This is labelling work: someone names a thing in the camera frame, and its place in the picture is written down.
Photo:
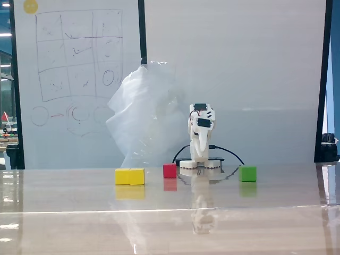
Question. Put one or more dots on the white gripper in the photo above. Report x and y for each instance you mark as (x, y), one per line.
(202, 129)

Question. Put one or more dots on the yellow wooden cube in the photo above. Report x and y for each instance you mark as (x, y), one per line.
(136, 176)
(121, 177)

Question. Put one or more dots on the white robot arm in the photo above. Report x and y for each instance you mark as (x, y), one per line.
(186, 165)

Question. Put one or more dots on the red wooden cube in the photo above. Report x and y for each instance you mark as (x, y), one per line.
(170, 170)

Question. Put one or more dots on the green wooden cube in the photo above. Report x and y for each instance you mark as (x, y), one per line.
(247, 173)

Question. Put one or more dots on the translucent plastic bag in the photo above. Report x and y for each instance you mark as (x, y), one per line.
(143, 119)

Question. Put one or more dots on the blank whiteboard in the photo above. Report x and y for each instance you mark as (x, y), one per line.
(239, 66)

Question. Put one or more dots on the black round device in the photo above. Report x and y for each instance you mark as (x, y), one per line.
(329, 147)

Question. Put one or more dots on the whiteboard with marker drawings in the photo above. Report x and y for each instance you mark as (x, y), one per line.
(53, 146)

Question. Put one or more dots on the black stand base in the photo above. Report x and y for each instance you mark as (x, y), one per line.
(12, 158)

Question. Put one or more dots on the small red flag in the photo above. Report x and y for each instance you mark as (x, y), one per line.
(5, 116)

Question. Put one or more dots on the yellow round magnet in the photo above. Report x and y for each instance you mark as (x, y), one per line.
(30, 6)

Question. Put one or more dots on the black whiteboard frame post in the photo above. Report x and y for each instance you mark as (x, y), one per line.
(16, 79)
(322, 93)
(142, 32)

